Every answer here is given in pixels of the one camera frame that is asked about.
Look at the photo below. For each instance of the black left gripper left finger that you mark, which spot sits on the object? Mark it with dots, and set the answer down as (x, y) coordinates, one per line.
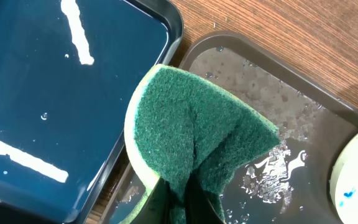
(156, 210)

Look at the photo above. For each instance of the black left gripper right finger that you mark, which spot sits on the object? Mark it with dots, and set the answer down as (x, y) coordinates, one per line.
(198, 208)

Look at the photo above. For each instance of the green yellow sponge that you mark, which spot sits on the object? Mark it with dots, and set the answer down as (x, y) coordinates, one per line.
(179, 125)

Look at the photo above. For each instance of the dark grey work tray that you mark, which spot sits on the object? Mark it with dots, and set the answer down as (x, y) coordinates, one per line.
(290, 183)

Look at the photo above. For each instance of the dark blue water tray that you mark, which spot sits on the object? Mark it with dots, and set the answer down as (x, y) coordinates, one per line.
(67, 72)

